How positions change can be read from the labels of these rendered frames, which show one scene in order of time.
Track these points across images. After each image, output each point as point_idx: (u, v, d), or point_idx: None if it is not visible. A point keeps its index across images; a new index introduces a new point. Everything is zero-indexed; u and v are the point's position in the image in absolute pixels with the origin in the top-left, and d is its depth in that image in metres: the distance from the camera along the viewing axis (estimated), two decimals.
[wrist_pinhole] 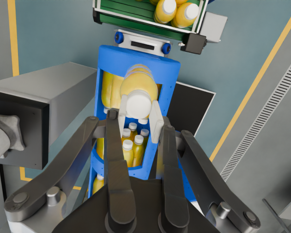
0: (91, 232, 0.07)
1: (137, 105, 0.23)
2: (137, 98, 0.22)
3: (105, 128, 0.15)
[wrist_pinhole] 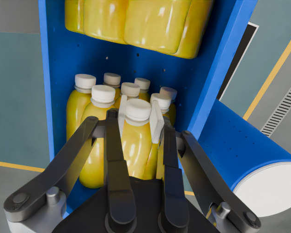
0: (91, 232, 0.07)
1: None
2: None
3: (105, 128, 0.15)
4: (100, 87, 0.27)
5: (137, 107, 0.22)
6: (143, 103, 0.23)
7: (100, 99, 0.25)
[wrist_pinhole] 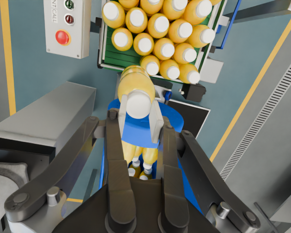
0: (91, 232, 0.07)
1: (152, 68, 0.50)
2: (152, 64, 0.49)
3: (105, 128, 0.15)
4: None
5: (135, 115, 0.23)
6: (143, 106, 0.23)
7: None
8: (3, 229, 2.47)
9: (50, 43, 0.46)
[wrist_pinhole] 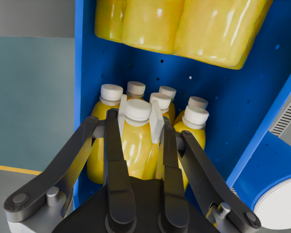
0: (91, 232, 0.07)
1: None
2: None
3: (105, 128, 0.15)
4: (134, 102, 0.23)
5: None
6: None
7: (136, 118, 0.22)
8: None
9: None
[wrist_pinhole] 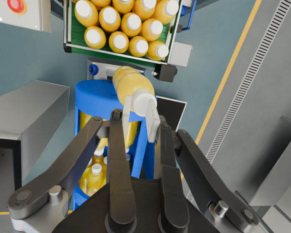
0: (91, 232, 0.07)
1: (119, 40, 0.49)
2: (119, 37, 0.48)
3: (109, 128, 0.15)
4: (141, 103, 0.24)
5: (92, 41, 0.47)
6: (95, 35, 0.47)
7: (140, 113, 0.26)
8: None
9: (1, 11, 0.41)
